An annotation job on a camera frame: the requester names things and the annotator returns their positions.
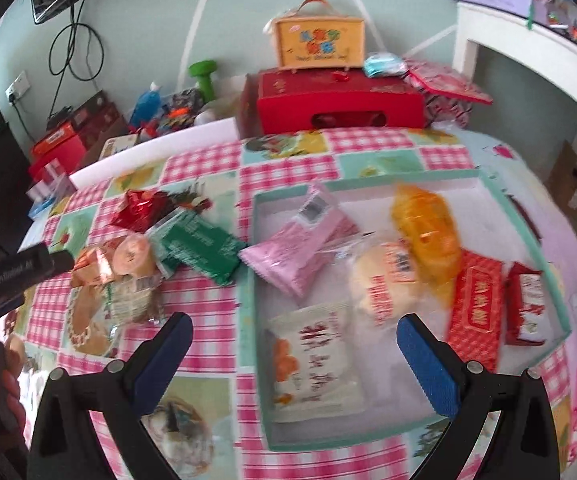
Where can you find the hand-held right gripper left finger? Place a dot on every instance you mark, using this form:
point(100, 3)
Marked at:
point(163, 362)

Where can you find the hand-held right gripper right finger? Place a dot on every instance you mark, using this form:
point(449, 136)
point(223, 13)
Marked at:
point(428, 370)

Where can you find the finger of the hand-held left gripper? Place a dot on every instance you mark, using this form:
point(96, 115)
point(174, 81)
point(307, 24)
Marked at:
point(61, 261)

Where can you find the orange snack packet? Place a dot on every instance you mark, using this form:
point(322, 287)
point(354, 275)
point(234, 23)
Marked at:
point(93, 262)

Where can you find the teal cardboard tray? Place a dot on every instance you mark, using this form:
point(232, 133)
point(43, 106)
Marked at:
point(383, 400)

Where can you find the round cake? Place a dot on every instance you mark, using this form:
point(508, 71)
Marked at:
point(133, 255)

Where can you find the long red patterned packet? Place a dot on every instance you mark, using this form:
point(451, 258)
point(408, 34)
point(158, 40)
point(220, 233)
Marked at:
point(476, 310)

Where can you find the red foil snack packet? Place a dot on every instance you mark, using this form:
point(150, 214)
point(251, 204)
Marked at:
point(138, 207)

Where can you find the bread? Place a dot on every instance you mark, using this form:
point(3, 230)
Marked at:
point(378, 285)

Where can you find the small green snack packet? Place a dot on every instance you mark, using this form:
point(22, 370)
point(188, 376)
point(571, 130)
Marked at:
point(164, 262)

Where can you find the white packet with orange print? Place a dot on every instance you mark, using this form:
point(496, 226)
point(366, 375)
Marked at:
point(313, 360)

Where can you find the red-brown biscuit packet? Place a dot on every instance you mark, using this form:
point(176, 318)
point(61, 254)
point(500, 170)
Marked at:
point(526, 305)

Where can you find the large green snack packet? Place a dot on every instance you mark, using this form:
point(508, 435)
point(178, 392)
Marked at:
point(203, 247)

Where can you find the yellow translucent snack packet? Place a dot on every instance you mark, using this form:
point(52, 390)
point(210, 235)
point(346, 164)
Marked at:
point(428, 240)

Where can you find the pink snack packet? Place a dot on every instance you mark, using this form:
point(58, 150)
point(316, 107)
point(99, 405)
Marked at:
point(293, 255)

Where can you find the person's left hand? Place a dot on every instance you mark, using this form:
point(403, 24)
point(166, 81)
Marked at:
point(12, 380)

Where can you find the pink checkered tablecloth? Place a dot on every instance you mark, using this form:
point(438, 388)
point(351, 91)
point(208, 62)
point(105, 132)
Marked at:
point(208, 330)

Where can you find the blue and white box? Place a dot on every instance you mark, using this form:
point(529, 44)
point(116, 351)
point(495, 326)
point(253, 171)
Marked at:
point(41, 207)

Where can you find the clear plastic box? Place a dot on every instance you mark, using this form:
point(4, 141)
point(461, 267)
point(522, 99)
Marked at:
point(48, 180)

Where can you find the orange box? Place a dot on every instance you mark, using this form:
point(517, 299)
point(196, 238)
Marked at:
point(53, 140)

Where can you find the dark brown box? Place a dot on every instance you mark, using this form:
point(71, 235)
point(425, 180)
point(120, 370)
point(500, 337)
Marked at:
point(98, 115)

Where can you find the blue bottle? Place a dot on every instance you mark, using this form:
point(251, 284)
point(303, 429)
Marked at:
point(146, 105)

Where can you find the patterned pouch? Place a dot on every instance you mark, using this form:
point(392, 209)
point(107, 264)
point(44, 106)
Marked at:
point(183, 105)

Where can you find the green dumbbell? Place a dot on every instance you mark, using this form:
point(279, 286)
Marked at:
point(203, 80)

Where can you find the cardboard box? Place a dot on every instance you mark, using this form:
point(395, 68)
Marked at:
point(566, 175)

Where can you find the red gift box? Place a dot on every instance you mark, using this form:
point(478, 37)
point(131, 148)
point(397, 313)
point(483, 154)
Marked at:
point(338, 100)

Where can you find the red patterned box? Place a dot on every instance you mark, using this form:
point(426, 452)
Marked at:
point(443, 85)

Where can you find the wet wipes pack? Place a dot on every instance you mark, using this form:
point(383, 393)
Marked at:
point(383, 65)

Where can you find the white shelf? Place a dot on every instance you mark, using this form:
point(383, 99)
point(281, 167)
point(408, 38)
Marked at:
point(528, 45)

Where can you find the wall power outlet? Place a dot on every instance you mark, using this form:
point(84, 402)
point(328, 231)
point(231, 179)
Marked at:
point(18, 89)

